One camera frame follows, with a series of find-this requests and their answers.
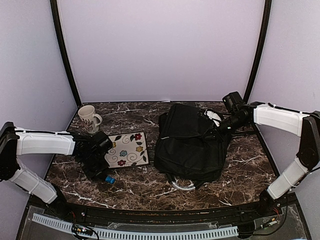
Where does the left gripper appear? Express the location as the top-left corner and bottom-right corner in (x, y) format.
(79, 153), (109, 181)

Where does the black marker with blue cap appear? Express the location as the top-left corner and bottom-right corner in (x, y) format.
(99, 176), (116, 184)

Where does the black student backpack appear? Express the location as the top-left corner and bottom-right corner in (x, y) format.
(154, 103), (231, 189)

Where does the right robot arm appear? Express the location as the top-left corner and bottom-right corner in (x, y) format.
(203, 101), (320, 217)

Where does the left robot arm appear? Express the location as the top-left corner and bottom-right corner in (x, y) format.
(0, 121), (113, 218)

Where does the square floral ceramic plate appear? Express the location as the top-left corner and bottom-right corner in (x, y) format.
(104, 132), (150, 169)

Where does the cream mug with plant print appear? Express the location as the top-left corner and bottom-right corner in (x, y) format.
(77, 105), (103, 134)

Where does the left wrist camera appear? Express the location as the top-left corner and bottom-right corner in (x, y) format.
(93, 131), (113, 154)

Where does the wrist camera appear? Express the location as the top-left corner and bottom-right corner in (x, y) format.
(93, 131), (113, 154)
(222, 91), (245, 113)

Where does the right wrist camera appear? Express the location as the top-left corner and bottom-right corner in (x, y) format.
(222, 91), (245, 113)

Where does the clear plastic wrapped ring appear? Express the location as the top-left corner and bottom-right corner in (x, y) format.
(171, 179), (197, 191)

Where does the white slotted cable duct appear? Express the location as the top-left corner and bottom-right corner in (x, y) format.
(31, 213), (239, 240)

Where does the black front table rail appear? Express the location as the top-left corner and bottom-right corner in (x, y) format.
(29, 186), (298, 227)

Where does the right black frame post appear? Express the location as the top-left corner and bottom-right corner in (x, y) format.
(243, 0), (272, 102)

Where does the black frame post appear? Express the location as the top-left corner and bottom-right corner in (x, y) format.
(243, 0), (272, 102)
(49, 0), (82, 107)

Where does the left black frame post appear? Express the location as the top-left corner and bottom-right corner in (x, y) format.
(49, 0), (82, 107)

